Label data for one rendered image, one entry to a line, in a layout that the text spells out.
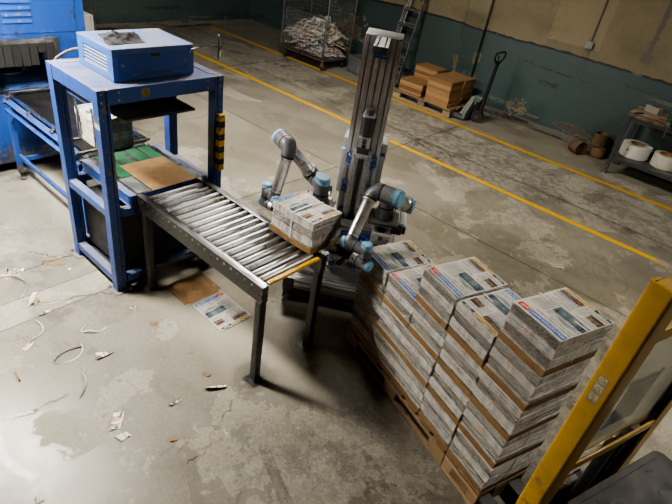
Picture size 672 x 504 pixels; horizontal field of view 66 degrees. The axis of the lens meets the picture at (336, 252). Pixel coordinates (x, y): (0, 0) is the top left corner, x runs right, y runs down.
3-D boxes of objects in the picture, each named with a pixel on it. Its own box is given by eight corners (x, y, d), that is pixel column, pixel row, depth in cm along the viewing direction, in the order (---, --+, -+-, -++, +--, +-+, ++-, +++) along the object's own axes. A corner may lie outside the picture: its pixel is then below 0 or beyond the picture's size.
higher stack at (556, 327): (485, 444, 328) (565, 283, 257) (520, 485, 307) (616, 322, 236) (438, 466, 310) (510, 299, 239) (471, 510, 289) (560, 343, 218)
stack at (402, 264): (386, 326, 408) (410, 238, 362) (486, 445, 327) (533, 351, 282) (344, 338, 390) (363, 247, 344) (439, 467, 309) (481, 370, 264)
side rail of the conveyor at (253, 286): (267, 301, 307) (269, 285, 301) (260, 305, 304) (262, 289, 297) (143, 207, 374) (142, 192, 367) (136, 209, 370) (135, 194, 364)
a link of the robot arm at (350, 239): (368, 175, 334) (336, 243, 327) (383, 181, 330) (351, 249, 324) (371, 182, 345) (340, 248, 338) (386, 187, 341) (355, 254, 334)
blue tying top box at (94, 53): (194, 73, 367) (194, 44, 356) (114, 82, 327) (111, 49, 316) (158, 55, 390) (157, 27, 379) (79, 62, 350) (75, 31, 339)
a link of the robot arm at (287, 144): (304, 143, 346) (282, 207, 366) (296, 136, 353) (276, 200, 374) (289, 140, 339) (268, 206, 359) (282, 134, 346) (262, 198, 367)
